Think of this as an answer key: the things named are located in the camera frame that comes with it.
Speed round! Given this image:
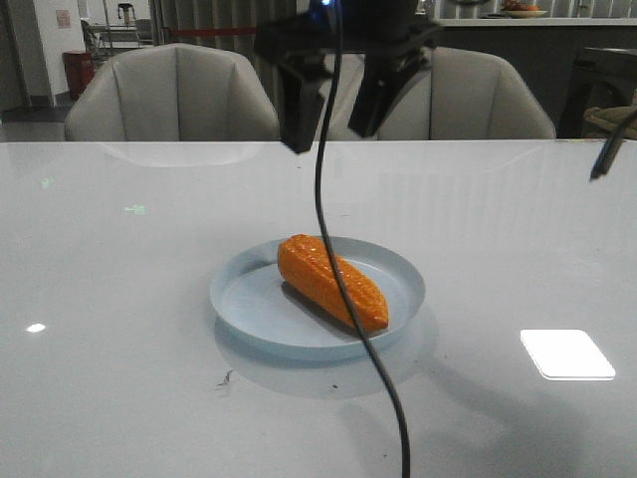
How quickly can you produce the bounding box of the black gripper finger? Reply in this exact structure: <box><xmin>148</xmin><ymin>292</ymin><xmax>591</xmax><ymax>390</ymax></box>
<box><xmin>589</xmin><ymin>136</ymin><xmax>623</xmax><ymax>181</ymax></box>

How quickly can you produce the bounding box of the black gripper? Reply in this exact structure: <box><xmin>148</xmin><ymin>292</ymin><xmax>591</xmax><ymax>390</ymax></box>
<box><xmin>254</xmin><ymin>1</ymin><xmax>442</xmax><ymax>153</ymax></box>

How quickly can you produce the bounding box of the orange toy corn cob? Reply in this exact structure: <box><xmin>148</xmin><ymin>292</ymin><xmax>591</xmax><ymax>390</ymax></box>
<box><xmin>278</xmin><ymin>234</ymin><xmax>390</xmax><ymax>333</ymax></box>

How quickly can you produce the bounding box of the light blue round plate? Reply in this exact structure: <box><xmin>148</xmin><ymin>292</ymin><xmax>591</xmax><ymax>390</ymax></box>
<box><xmin>210</xmin><ymin>237</ymin><xmax>426</xmax><ymax>361</ymax></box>

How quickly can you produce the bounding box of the olive cushion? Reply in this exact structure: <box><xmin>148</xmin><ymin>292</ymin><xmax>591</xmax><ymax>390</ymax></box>
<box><xmin>582</xmin><ymin>106</ymin><xmax>636</xmax><ymax>138</ymax></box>

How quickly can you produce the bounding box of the red barrier belt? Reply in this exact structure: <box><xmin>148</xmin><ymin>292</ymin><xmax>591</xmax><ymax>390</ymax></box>
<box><xmin>167</xmin><ymin>27</ymin><xmax>257</xmax><ymax>37</ymax></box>

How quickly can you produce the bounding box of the dark grey counter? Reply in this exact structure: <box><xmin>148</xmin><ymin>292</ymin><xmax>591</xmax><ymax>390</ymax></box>
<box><xmin>438</xmin><ymin>18</ymin><xmax>636</xmax><ymax>132</ymax></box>

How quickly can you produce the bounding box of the left beige upholstered chair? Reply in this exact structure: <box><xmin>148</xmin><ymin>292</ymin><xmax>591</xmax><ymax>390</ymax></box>
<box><xmin>65</xmin><ymin>43</ymin><xmax>279</xmax><ymax>141</ymax></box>

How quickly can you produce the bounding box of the beige upholstered chair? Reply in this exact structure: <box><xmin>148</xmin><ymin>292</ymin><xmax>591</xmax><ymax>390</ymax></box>
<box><xmin>65</xmin><ymin>43</ymin><xmax>279</xmax><ymax>141</ymax></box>
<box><xmin>324</xmin><ymin>45</ymin><xmax>556</xmax><ymax>141</ymax></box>

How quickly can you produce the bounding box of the right beige upholstered chair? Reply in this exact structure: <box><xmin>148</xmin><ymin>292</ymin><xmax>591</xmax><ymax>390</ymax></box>
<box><xmin>324</xmin><ymin>45</ymin><xmax>556</xmax><ymax>141</ymax></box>

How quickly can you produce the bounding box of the fruit bowl on counter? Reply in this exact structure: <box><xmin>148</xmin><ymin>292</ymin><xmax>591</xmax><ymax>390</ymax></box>
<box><xmin>501</xmin><ymin>0</ymin><xmax>546</xmax><ymax>19</ymax></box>

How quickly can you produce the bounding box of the red trash bin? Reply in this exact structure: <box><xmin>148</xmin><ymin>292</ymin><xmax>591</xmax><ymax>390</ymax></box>
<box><xmin>63</xmin><ymin>51</ymin><xmax>95</xmax><ymax>100</ymax></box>

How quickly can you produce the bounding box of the black cable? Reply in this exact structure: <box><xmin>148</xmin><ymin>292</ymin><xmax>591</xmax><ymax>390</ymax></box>
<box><xmin>313</xmin><ymin>0</ymin><xmax>413</xmax><ymax>478</ymax></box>

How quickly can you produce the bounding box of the red wall notice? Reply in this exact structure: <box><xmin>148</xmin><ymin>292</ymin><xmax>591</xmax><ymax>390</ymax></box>
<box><xmin>55</xmin><ymin>9</ymin><xmax>71</xmax><ymax>29</ymax></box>

